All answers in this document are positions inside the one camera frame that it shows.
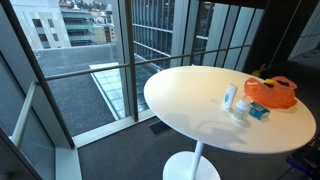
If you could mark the white table pedestal base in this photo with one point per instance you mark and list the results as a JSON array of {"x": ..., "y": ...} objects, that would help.
[{"x": 196, "y": 158}]

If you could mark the metal window railing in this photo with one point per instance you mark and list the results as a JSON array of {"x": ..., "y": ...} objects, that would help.
[{"x": 86, "y": 71}]

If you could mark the dark floor vent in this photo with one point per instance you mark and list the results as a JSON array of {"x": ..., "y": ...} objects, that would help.
[{"x": 158, "y": 128}]

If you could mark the yellow spice bottle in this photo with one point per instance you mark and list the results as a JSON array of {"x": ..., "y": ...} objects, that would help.
[{"x": 229, "y": 95}]

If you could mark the dark bottle with yellow cap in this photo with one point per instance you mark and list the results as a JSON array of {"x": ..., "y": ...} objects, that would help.
[{"x": 270, "y": 81}]

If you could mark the orange plastic carrier bag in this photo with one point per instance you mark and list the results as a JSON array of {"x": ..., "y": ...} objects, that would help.
[{"x": 266, "y": 97}]

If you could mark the pill bottle with white cap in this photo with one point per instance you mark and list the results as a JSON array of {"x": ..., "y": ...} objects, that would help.
[{"x": 240, "y": 110}]

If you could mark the blue cardboard box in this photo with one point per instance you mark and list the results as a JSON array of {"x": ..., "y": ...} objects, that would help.
[{"x": 258, "y": 111}]

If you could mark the grey window mullion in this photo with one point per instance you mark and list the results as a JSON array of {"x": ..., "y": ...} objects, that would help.
[{"x": 132, "y": 66}]

